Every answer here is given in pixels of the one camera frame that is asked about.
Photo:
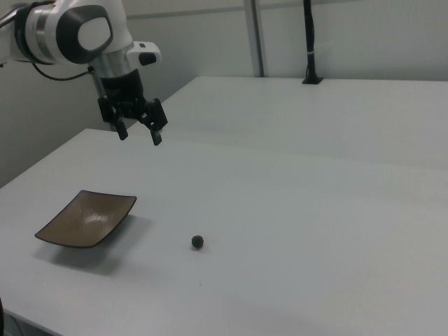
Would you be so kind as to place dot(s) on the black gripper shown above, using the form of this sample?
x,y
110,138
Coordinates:
x,y
120,89

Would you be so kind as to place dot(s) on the black pole with base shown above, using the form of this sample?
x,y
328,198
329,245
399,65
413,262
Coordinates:
x,y
309,35

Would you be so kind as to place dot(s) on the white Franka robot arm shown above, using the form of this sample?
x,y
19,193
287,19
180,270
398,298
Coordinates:
x,y
94,35

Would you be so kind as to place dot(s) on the grey metal partition post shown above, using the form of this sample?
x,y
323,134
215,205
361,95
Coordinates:
x,y
257,35

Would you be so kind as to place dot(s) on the square brown ceramic plate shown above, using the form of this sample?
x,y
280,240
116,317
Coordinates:
x,y
87,220

